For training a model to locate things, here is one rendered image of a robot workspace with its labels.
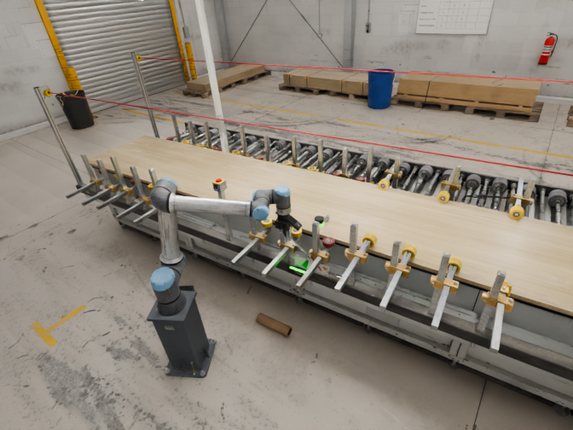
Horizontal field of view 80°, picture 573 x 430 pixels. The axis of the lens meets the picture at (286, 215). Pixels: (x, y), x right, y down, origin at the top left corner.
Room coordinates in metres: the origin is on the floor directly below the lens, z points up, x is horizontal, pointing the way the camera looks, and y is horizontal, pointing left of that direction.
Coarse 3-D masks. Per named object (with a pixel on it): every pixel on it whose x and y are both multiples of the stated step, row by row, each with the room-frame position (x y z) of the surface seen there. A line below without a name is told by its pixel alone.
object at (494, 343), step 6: (504, 294) 1.16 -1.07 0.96; (498, 306) 1.09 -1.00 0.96; (498, 312) 1.05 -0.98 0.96; (498, 318) 1.02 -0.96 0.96; (498, 324) 0.99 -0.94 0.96; (492, 330) 0.98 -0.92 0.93; (498, 330) 0.96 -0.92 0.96; (492, 336) 0.93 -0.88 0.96; (498, 336) 0.93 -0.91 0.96; (492, 342) 0.90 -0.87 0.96; (498, 342) 0.90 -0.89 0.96; (492, 348) 0.87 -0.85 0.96; (498, 348) 0.87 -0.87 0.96
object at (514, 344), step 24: (96, 192) 3.09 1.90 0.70; (216, 240) 2.17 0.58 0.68; (240, 240) 2.12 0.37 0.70; (288, 264) 1.79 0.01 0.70; (360, 288) 1.52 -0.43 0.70; (408, 312) 1.32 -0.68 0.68; (456, 336) 1.17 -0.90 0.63; (480, 336) 1.11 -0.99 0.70; (504, 336) 1.10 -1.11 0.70; (528, 360) 0.98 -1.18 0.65; (552, 360) 0.95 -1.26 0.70
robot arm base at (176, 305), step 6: (180, 294) 1.60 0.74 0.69; (174, 300) 1.55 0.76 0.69; (180, 300) 1.57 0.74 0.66; (186, 300) 1.62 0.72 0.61; (162, 306) 1.53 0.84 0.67; (168, 306) 1.53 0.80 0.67; (174, 306) 1.54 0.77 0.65; (180, 306) 1.55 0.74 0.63; (162, 312) 1.52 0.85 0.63; (168, 312) 1.51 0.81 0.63; (174, 312) 1.52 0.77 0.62
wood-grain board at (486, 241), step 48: (144, 144) 3.78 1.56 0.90; (192, 192) 2.58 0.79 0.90; (240, 192) 2.51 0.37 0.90; (336, 192) 2.39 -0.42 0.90; (384, 192) 2.33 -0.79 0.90; (336, 240) 1.79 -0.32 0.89; (384, 240) 1.74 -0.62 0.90; (432, 240) 1.70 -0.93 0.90; (480, 240) 1.66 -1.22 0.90; (528, 240) 1.62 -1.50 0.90; (528, 288) 1.24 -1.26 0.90
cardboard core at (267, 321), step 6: (258, 318) 1.87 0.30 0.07; (264, 318) 1.85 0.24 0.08; (270, 318) 1.85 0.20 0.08; (264, 324) 1.82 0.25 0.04; (270, 324) 1.80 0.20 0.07; (276, 324) 1.78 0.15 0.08; (282, 324) 1.78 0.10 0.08; (276, 330) 1.76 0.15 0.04; (282, 330) 1.73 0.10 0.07; (288, 330) 1.72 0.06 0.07
